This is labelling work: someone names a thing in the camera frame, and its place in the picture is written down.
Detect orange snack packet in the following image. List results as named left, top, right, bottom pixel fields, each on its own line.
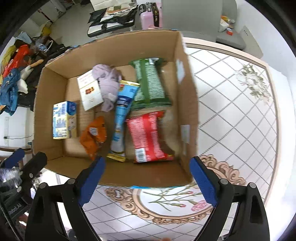
left=80, top=116, right=107, bottom=161

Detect yellow blue tissue pack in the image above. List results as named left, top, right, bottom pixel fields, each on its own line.
left=53, top=101, right=77, bottom=140

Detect red wet wipes pack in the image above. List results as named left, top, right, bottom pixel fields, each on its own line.
left=126, top=110, right=175, bottom=163

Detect white cigarette box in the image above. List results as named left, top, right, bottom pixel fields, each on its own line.
left=77, top=70, right=103, bottom=111

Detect blue white sachet packet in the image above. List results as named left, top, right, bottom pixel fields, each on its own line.
left=107, top=80, right=140, bottom=162

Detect green wet wipes pack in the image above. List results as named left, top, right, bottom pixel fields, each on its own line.
left=129, top=57, right=171, bottom=110

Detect patterned tablecloth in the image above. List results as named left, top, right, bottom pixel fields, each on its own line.
left=83, top=47, right=278, bottom=240

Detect pile of colourful clothes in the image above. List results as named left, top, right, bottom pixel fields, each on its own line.
left=1, top=32, right=70, bottom=115

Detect items on grey chair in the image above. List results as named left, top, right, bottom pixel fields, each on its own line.
left=218, top=15, right=235, bottom=36

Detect pink suitcase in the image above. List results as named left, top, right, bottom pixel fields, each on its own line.
left=138, top=2, right=163, bottom=30

